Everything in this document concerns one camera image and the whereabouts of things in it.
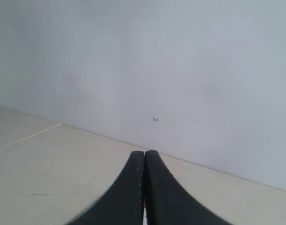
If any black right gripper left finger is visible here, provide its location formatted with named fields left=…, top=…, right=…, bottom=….
left=69, top=151, right=145, bottom=225

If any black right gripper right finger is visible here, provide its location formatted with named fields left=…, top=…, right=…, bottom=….
left=144, top=150, right=230, bottom=225

